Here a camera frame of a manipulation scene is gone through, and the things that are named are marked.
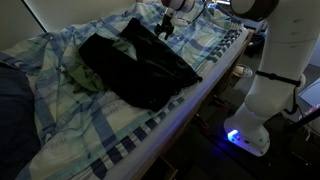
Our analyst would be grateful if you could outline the black tripod pole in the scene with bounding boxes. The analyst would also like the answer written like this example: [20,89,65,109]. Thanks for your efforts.
[284,106,320,134]

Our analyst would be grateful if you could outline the green crumpled garment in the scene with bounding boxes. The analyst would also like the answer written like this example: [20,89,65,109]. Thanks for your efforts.
[64,39,139,94]

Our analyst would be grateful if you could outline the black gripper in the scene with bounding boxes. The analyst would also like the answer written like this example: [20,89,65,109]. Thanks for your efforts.
[154,7,176,41]

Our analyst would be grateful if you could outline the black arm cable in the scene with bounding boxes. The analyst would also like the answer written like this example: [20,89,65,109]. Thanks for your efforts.
[255,69,304,116]

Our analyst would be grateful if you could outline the black trousers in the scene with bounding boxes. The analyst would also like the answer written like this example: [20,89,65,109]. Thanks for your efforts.
[78,17,204,113]

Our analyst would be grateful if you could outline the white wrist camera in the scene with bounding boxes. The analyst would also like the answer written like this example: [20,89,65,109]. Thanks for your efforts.
[172,15,192,28]

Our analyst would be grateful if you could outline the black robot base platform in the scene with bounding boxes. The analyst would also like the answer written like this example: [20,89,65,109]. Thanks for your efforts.
[194,96,320,180]

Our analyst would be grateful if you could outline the dark blue pillow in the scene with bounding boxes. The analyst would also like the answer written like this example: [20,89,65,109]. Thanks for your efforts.
[0,61,42,180]

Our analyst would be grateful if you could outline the blue plaid bed cover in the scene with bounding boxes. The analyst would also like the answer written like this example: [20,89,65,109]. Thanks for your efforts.
[0,0,249,180]

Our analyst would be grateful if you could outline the white sneaker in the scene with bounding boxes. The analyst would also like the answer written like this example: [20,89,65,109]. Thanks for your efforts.
[233,63,254,80]

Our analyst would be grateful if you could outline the wooden bed frame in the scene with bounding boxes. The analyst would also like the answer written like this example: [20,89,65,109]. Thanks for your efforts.
[133,29,257,180]

